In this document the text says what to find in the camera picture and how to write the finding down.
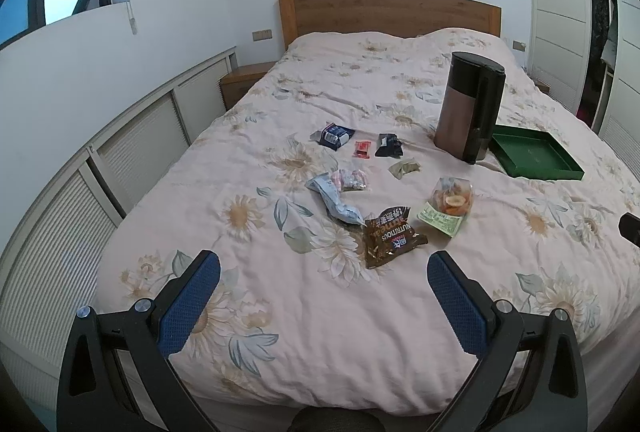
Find right wall socket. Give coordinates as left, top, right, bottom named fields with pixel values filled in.
left=512, top=40, right=526, bottom=51

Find brown nutritious snack bag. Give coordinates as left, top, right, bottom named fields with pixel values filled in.
left=363, top=205, right=428, bottom=269

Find wooden nightstand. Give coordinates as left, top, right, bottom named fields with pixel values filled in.
left=219, top=61, right=276, bottom=110

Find floral pink bedspread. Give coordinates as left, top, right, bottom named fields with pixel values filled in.
left=96, top=28, right=639, bottom=423

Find olive green small packet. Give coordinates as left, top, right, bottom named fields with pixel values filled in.
left=388, top=159, right=421, bottom=181

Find black snack packet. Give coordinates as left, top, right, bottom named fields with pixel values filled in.
left=375, top=133, right=404, bottom=159

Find white wardrobe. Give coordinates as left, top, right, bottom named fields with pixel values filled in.
left=529, top=0, right=639, bottom=159

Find wall socket panel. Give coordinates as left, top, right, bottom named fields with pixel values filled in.
left=252, top=28, right=272, bottom=42

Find green tray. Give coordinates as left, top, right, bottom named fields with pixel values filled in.
left=489, top=125, right=585, bottom=181

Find light blue packet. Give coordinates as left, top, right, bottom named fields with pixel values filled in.
left=306, top=174, right=364, bottom=226

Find wooden headboard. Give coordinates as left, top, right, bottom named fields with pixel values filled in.
left=278, top=0, right=501, bottom=46

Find brown black cylindrical container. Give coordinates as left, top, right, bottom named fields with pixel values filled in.
left=434, top=51, right=506, bottom=164

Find red candy packet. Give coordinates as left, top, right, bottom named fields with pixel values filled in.
left=352, top=140, right=372, bottom=159

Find pink clear candy bag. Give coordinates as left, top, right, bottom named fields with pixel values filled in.
left=329, top=169, right=368, bottom=192

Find clear bag orange snacks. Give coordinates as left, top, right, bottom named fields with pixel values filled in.
left=416, top=177, right=474, bottom=238

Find white radiator cover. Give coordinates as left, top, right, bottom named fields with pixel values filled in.
left=1, top=48, right=236, bottom=410

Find dark blue snack packet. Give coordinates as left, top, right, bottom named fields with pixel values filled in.
left=309, top=123, right=355, bottom=151

